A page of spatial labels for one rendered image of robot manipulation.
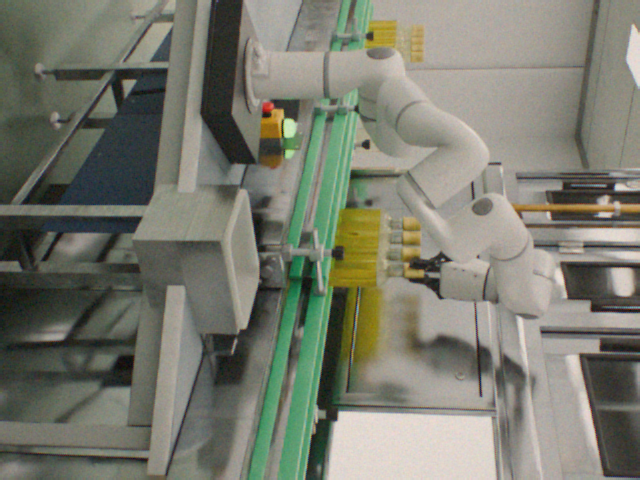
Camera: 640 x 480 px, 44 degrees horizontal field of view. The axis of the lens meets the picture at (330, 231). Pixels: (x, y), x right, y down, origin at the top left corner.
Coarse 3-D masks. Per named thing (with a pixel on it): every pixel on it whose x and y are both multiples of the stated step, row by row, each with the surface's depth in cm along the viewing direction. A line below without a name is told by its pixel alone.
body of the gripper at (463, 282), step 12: (444, 264) 169; (456, 264) 168; (468, 264) 168; (480, 264) 168; (444, 276) 170; (456, 276) 169; (468, 276) 168; (480, 276) 167; (444, 288) 172; (456, 288) 171; (468, 288) 169; (480, 288) 168; (468, 300) 172; (480, 300) 171
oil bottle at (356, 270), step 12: (336, 264) 174; (348, 264) 174; (360, 264) 174; (372, 264) 173; (384, 264) 174; (336, 276) 174; (348, 276) 174; (360, 276) 174; (372, 276) 173; (384, 276) 173
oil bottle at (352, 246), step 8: (336, 240) 181; (344, 240) 181; (352, 240) 181; (360, 240) 181; (368, 240) 180; (376, 240) 180; (352, 248) 178; (360, 248) 178; (368, 248) 178; (376, 248) 178; (384, 248) 178; (384, 256) 177
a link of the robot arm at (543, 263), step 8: (536, 256) 158; (544, 256) 158; (536, 264) 158; (544, 264) 158; (552, 264) 159; (536, 272) 157; (544, 272) 157; (552, 272) 158; (552, 280) 158; (552, 288) 166
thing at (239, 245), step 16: (240, 192) 144; (240, 208) 148; (240, 224) 150; (224, 240) 134; (240, 240) 153; (240, 256) 155; (256, 256) 155; (240, 272) 157; (256, 272) 157; (240, 288) 154; (256, 288) 155; (240, 304) 151; (240, 320) 143
